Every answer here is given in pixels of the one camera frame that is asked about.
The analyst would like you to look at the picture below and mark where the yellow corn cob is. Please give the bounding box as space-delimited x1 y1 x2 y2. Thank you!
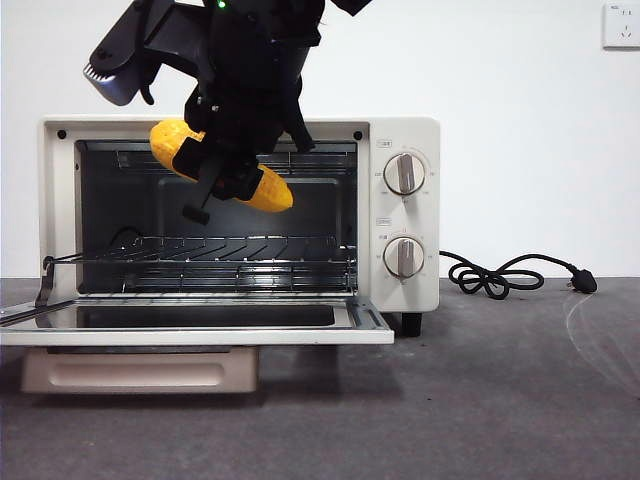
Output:
148 117 296 214

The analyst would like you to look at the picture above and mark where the glass oven door with handle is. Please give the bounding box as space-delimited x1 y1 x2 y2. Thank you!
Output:
0 292 396 396

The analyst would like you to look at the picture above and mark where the large cream oven knob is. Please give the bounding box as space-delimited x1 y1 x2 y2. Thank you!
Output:
382 152 428 197

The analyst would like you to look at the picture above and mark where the cream Toshiba toaster oven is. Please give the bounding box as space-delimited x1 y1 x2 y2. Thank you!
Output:
38 115 442 337

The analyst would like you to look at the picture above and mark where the small cream oven knob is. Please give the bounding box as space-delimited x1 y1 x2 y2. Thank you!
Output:
382 236 427 279

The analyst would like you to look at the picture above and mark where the metal wire oven rack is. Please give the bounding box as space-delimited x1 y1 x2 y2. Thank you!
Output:
49 234 359 296

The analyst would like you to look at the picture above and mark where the black power cable with plug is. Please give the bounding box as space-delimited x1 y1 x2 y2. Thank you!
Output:
438 249 599 301

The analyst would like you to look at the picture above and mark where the white wall socket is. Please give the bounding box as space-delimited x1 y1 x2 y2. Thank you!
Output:
601 3 640 51

